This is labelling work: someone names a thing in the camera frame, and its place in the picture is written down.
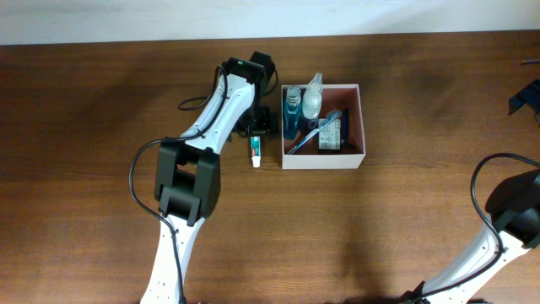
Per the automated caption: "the blue white toothbrush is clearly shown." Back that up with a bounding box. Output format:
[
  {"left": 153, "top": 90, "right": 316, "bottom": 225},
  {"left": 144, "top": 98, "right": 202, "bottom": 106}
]
[{"left": 287, "top": 110, "right": 342, "bottom": 155}]

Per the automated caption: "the right black cable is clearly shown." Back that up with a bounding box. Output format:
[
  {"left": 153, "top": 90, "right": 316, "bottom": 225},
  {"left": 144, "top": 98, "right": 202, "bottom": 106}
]
[{"left": 404, "top": 152, "right": 540, "bottom": 303}]

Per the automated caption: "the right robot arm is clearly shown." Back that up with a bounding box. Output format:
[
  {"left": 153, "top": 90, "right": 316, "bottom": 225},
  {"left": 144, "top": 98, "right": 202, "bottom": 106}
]
[{"left": 400, "top": 153, "right": 539, "bottom": 303}]

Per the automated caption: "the green toothpaste tube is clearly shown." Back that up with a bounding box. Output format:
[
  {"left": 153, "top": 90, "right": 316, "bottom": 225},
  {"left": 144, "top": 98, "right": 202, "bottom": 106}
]
[{"left": 250, "top": 136, "right": 262, "bottom": 168}]

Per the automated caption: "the blue disposable razor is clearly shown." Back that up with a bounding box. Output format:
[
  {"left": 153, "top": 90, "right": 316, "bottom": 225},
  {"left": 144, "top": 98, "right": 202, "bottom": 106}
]
[{"left": 341, "top": 108, "right": 354, "bottom": 149}]

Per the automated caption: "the black cable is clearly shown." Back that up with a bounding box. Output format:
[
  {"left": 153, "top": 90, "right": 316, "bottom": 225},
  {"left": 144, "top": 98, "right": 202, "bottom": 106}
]
[
  {"left": 128, "top": 65, "right": 279, "bottom": 304},
  {"left": 404, "top": 152, "right": 540, "bottom": 303}
]

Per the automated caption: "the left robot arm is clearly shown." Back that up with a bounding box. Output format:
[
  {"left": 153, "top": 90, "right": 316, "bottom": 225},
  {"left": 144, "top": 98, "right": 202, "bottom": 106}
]
[{"left": 141, "top": 52, "right": 278, "bottom": 303}]

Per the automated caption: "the clear spray bottle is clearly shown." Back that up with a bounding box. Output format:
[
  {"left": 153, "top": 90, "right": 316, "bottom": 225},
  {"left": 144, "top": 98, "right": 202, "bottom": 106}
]
[{"left": 300, "top": 73, "right": 323, "bottom": 135}]

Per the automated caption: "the teal mouthwash bottle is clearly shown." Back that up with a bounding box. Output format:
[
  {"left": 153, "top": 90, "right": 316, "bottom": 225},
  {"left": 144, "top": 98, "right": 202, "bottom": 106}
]
[{"left": 283, "top": 87, "right": 301, "bottom": 140}]

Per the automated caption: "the green soap box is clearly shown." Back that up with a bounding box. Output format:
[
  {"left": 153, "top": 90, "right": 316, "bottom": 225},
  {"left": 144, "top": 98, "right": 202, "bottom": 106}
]
[{"left": 318, "top": 119, "right": 341, "bottom": 152}]

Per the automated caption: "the white square cardboard box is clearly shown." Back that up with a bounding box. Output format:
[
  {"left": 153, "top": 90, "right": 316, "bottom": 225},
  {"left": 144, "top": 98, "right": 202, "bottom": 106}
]
[{"left": 281, "top": 84, "right": 366, "bottom": 169}]

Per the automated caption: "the left black cable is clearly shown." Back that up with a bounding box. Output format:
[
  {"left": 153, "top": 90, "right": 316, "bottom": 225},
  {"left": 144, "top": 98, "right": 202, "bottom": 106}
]
[{"left": 128, "top": 65, "right": 279, "bottom": 304}]

